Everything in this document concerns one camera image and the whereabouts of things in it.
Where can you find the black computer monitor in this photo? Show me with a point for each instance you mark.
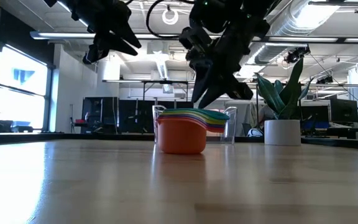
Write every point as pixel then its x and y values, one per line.
pixel 343 110
pixel 314 113

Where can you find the silver ventilation duct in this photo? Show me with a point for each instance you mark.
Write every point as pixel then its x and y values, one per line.
pixel 291 18

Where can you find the blue measuring cup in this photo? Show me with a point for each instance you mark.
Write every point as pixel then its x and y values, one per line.
pixel 214 127

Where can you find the purple measuring cup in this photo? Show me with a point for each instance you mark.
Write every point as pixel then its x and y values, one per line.
pixel 194 109

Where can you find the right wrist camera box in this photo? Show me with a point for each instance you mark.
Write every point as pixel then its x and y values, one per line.
pixel 208 14

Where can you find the large bright window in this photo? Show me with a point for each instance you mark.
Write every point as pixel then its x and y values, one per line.
pixel 20 93

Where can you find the black ceiling-mounted camera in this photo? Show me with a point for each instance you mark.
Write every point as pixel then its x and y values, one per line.
pixel 294 56
pixel 325 80

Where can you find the red-orange measuring cup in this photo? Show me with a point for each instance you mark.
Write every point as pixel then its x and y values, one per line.
pixel 182 140

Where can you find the clear plastic basket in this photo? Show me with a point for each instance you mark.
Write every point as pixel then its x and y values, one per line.
pixel 230 127

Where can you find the black metal rig frame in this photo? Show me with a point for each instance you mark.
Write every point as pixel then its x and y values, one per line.
pixel 166 81

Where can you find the teal measuring cup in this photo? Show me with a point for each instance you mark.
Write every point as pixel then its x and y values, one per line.
pixel 219 115

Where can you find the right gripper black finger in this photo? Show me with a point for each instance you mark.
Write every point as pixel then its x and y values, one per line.
pixel 203 74
pixel 232 87

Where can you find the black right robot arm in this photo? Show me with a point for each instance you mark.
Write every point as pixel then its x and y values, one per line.
pixel 259 12

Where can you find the green plant in white pot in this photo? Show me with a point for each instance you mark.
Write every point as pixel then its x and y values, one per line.
pixel 281 133

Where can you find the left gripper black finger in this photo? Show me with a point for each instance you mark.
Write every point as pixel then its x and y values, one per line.
pixel 120 45
pixel 127 32

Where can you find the long ceiling light strip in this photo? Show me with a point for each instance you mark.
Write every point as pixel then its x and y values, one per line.
pixel 306 39
pixel 61 35

